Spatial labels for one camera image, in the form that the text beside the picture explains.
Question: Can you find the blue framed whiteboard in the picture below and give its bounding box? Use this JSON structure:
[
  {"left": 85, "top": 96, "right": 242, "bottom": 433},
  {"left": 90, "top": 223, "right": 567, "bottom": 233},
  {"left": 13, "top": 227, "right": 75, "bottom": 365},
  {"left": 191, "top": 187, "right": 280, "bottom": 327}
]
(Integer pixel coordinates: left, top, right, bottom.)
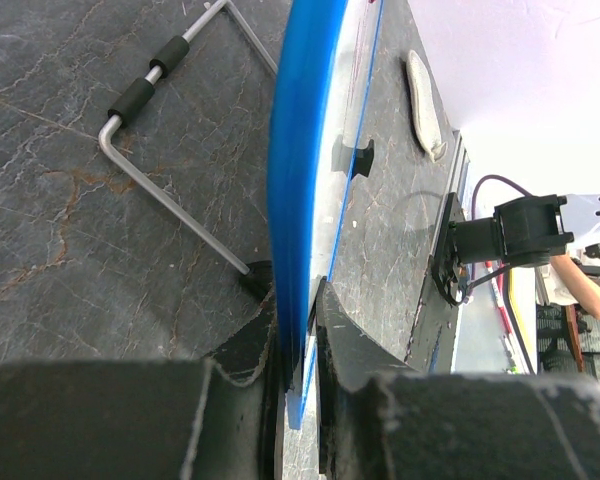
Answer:
[{"left": 267, "top": 1, "right": 384, "bottom": 430}]

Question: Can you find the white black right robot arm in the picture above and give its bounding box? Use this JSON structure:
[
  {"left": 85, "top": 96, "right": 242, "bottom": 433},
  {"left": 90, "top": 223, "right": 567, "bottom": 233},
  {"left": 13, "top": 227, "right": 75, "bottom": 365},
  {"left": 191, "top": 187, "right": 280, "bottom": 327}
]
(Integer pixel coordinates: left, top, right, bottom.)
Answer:
[{"left": 445, "top": 194, "right": 600, "bottom": 267}]

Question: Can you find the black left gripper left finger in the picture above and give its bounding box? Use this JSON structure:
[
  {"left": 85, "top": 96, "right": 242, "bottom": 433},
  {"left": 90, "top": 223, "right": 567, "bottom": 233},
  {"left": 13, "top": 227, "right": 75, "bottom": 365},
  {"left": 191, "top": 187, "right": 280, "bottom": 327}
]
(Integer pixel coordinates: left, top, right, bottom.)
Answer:
[{"left": 0, "top": 261, "right": 280, "bottom": 479}]

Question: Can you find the person in beige shirt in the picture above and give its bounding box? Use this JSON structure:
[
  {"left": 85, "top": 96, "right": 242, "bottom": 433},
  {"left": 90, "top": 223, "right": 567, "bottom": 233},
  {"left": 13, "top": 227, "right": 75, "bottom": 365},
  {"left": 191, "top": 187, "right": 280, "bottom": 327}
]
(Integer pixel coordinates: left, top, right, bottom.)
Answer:
[{"left": 551, "top": 254, "right": 600, "bottom": 320}]

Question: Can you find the white bead eraser pad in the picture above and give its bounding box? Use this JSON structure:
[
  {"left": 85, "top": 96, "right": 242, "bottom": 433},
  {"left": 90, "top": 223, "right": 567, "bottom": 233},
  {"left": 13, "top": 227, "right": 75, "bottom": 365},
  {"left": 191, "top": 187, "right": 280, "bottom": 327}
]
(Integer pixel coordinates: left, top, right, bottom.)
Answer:
[{"left": 405, "top": 50, "right": 447, "bottom": 163}]

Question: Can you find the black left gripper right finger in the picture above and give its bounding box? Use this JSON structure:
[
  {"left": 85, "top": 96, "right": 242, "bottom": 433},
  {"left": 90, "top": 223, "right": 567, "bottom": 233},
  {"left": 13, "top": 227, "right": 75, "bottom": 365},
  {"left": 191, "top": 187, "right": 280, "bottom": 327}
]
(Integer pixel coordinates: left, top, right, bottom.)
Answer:
[{"left": 315, "top": 281, "right": 600, "bottom": 479}]

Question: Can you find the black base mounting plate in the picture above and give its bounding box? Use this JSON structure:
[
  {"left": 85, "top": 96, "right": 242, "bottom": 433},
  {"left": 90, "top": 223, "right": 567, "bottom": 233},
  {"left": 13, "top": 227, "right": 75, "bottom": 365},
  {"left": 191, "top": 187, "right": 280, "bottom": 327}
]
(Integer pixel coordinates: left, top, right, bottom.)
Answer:
[{"left": 405, "top": 192, "right": 465, "bottom": 373}]

